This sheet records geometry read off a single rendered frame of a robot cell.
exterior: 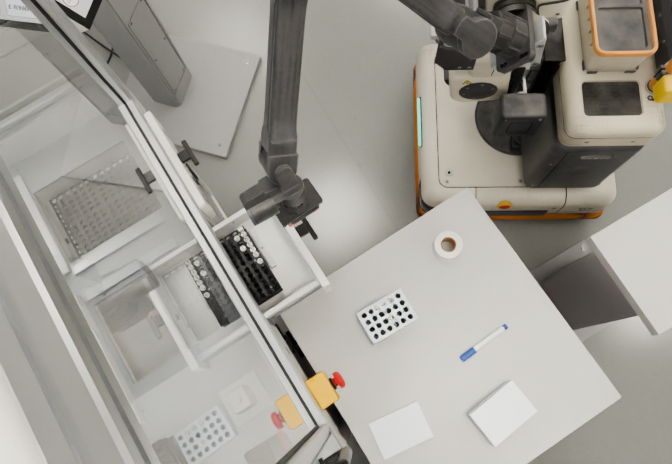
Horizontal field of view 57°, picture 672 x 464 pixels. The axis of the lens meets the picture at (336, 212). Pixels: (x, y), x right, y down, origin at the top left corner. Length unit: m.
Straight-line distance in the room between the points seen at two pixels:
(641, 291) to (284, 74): 1.04
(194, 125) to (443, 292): 1.36
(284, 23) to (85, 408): 0.81
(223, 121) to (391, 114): 0.67
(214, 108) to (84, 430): 2.27
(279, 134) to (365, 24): 1.62
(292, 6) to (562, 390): 1.08
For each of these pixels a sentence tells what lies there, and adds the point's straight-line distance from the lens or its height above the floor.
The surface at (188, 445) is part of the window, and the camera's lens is 0.51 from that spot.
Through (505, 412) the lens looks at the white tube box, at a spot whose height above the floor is 0.81.
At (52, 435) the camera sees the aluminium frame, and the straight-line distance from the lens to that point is 0.37.
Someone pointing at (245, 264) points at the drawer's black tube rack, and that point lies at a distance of 1.47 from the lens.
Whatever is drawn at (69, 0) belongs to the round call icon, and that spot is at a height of 1.02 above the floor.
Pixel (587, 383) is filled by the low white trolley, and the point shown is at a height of 0.76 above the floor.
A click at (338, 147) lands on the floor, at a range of 2.48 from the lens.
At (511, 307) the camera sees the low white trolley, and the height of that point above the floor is 0.76.
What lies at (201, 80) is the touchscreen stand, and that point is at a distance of 2.64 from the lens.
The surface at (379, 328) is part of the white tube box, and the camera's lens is 1.53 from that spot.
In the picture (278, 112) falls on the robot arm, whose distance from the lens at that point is 1.13.
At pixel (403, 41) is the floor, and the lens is 2.68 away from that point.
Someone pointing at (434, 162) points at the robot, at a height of 0.28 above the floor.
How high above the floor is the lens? 2.32
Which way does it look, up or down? 75 degrees down
